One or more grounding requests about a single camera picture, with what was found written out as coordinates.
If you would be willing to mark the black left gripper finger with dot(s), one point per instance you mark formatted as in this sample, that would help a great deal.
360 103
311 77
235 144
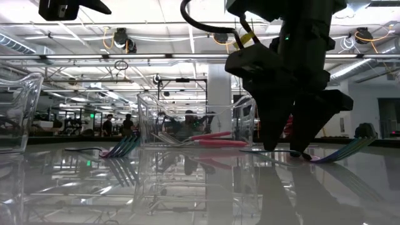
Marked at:
93 5

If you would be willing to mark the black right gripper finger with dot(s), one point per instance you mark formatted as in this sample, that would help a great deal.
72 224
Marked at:
275 118
318 109

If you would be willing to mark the iridescent rainbow fork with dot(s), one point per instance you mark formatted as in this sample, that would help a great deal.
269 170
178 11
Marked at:
125 147
343 153

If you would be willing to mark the clear plastic bin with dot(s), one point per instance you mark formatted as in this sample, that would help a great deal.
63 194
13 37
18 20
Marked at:
145 125
31 93

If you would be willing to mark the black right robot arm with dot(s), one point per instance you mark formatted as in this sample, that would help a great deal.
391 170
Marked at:
306 37

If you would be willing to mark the red storage bin shelf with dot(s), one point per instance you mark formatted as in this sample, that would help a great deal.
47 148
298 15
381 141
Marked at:
288 125

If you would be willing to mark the black rounded background object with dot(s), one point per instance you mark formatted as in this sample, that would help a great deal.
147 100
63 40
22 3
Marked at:
365 131

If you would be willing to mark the yellow tape tag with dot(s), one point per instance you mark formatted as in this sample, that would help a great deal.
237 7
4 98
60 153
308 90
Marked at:
245 39

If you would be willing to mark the white building column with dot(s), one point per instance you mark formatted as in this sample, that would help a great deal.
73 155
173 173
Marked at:
218 81

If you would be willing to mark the person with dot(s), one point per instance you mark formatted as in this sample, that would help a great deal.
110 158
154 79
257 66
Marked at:
189 120
107 126
127 125

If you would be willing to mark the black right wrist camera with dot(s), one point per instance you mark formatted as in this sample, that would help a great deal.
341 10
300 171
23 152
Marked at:
250 62

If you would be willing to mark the black background rig frame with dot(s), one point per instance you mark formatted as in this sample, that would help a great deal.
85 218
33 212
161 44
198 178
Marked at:
182 80

